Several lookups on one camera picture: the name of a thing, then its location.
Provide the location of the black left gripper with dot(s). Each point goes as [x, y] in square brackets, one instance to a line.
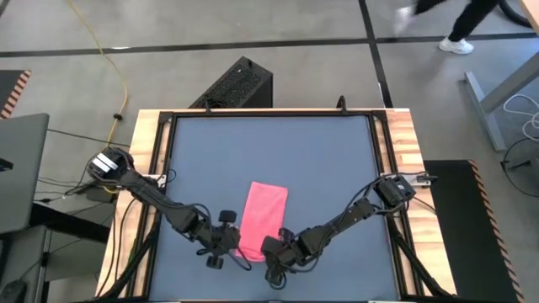
[217, 240]

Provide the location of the silver mounting bracket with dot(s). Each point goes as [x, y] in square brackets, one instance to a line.
[160, 180]
[421, 179]

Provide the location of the pink terry towel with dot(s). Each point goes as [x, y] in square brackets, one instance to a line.
[263, 214]

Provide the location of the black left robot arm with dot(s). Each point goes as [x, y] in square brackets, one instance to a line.
[147, 191]

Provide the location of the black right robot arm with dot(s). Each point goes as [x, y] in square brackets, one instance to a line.
[349, 214]

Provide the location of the black computer mouse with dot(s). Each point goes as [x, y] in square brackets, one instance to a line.
[12, 292]

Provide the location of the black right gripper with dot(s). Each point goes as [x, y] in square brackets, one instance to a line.
[290, 254]

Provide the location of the black table frame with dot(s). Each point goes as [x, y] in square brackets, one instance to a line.
[273, 113]

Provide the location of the black camera clamp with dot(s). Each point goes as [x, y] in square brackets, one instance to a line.
[343, 105]
[207, 107]

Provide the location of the person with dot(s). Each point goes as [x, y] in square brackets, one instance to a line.
[467, 21]

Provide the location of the black mat orange-striped edge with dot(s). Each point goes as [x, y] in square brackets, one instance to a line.
[455, 231]
[8, 84]

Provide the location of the black computer tower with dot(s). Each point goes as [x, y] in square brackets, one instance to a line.
[240, 84]

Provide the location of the grey table leg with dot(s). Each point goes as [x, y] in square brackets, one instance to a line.
[484, 109]

